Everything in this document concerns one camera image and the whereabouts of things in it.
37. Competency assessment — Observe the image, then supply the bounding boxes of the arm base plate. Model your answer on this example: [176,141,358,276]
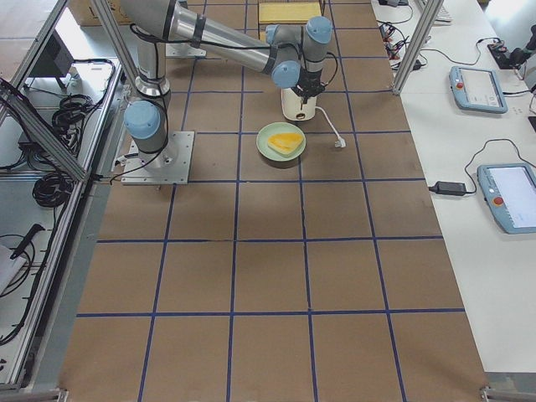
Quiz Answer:
[166,43,206,59]
[120,131,195,185]

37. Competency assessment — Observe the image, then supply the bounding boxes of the light green plate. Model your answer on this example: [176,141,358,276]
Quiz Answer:
[256,122,306,162]

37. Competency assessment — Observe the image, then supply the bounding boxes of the cardboard box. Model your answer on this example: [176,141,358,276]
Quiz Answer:
[68,0,101,27]

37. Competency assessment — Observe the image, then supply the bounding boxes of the black power adapter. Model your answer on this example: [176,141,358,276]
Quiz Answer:
[428,181,467,196]

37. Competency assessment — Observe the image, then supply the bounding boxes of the wooden shelf block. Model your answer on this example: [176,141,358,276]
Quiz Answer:
[258,1,325,25]

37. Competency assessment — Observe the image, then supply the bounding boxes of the white toaster power cord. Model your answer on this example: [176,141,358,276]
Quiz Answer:
[314,106,348,150]

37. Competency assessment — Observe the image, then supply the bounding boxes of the near blue teach pendant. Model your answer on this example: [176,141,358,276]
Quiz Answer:
[477,162,536,235]

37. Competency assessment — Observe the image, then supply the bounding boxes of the far blue teach pendant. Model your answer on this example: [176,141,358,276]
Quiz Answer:
[449,66,508,114]

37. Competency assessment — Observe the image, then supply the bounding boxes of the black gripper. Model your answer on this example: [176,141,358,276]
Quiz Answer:
[291,69,326,110]

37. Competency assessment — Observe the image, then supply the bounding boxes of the white toaster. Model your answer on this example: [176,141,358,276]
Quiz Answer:
[281,89,317,121]

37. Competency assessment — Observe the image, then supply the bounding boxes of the triangular bread on plate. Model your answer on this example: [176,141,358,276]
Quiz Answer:
[267,132,304,156]

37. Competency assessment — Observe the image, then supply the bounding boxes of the blue teach pendant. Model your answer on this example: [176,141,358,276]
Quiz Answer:
[477,162,536,235]
[449,66,508,114]

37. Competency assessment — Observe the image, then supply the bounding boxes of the aluminium frame post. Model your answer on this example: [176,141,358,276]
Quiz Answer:
[392,0,443,95]

